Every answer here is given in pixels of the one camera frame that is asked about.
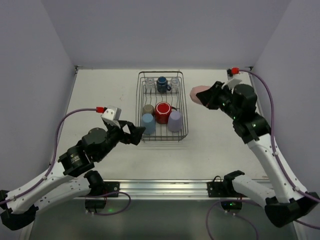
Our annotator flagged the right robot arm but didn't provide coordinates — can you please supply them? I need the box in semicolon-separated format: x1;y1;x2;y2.
191;81;320;228

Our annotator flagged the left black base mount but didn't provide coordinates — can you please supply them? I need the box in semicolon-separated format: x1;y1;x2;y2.
84;180;121;198

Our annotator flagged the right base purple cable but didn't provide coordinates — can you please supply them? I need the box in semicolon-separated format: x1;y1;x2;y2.
205;199;260;240

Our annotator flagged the beige mug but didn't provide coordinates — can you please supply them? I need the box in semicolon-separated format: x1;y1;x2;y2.
142;104;155;116

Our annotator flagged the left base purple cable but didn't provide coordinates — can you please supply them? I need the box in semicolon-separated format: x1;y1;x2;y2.
84;191;132;216

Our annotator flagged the dark blue mug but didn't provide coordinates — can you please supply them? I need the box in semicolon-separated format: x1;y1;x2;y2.
156;76;172;94

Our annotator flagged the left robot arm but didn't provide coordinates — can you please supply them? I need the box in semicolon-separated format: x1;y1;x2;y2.
0;120;145;231

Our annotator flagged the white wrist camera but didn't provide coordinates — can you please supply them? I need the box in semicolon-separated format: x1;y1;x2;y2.
101;105;122;128
222;67;242;89

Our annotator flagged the clear glass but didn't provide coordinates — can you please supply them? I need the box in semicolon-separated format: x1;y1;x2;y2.
145;77;156;92
170;77;180;93

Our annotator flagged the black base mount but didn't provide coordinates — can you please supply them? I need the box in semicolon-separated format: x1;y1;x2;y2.
84;180;121;198
206;175;237;198

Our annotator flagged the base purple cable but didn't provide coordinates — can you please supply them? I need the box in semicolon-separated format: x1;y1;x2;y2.
205;199;260;240
84;191;132;216

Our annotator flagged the light blue cup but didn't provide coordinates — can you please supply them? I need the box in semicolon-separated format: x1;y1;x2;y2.
141;113;156;135

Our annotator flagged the left clear glass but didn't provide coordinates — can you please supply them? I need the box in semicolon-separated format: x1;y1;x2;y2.
145;77;156;92

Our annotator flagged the aluminium mounting rail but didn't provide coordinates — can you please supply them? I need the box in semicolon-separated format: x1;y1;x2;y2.
72;178;276;201

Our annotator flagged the wire dish rack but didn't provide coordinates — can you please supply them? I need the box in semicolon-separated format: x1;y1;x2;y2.
135;71;189;142

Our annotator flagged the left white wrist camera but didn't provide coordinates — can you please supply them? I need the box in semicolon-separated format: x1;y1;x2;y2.
101;105;122;128

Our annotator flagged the red mug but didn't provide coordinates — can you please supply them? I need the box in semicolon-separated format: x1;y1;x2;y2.
154;101;177;125

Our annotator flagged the right clear glass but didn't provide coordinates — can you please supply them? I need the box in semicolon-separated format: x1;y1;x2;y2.
170;77;180;93

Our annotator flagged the pink mug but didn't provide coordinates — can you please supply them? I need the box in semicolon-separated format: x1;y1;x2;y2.
189;85;210;105

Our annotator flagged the lavender cup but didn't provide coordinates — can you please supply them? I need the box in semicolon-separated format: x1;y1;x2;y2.
167;110;182;132

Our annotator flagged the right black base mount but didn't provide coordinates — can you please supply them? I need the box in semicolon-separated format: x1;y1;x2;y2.
206;175;237;198

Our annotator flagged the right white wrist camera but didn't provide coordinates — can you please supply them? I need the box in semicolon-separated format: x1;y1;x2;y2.
222;67;242;89

